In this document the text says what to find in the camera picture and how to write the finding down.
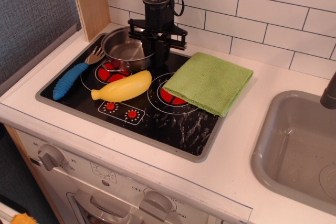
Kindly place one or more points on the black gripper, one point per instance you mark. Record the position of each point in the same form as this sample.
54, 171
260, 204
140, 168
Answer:
157, 32

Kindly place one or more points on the silver metal pot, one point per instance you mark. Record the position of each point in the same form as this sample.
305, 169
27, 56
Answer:
124, 52

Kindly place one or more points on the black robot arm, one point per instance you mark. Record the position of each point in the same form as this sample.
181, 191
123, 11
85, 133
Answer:
158, 32

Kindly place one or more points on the green cloth napkin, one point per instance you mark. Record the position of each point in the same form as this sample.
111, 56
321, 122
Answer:
209, 83

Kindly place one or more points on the yellow plastic banana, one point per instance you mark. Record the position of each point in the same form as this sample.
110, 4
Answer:
124, 89

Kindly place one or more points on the black toy stovetop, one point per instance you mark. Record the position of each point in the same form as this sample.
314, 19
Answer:
155, 117

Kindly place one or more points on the grey timer knob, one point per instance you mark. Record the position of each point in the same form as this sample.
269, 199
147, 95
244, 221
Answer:
50, 157

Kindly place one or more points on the grey oven knob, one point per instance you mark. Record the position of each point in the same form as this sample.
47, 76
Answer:
156, 205

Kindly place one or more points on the grey plastic sink basin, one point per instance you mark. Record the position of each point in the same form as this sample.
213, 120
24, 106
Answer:
295, 152

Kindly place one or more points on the grey faucet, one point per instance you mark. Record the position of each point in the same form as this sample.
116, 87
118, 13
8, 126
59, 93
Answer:
328, 99

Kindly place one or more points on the yellow object at corner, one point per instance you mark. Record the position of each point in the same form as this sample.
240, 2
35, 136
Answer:
23, 219

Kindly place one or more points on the wooden side post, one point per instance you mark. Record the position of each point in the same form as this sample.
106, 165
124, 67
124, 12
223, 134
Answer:
94, 17

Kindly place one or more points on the blue handled toy fork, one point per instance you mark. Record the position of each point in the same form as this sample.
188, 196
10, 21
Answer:
65, 83

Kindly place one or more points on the oven door handle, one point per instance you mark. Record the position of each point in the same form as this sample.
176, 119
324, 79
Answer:
102, 208

